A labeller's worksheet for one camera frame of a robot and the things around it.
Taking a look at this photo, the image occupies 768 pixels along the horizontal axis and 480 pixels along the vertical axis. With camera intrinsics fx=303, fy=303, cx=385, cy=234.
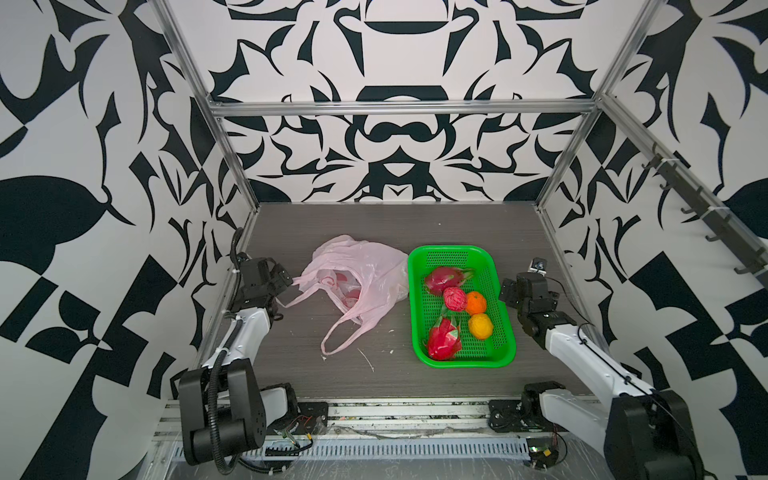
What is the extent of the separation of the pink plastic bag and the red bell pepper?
15cm

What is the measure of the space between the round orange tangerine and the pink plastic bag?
190 mm

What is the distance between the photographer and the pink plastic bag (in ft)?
2.70

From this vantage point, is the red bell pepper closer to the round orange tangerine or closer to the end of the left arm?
the round orange tangerine

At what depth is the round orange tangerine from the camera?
0.89 m

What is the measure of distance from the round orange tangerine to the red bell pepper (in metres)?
0.10

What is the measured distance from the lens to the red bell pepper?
2.60ft

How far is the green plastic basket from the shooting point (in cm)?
79
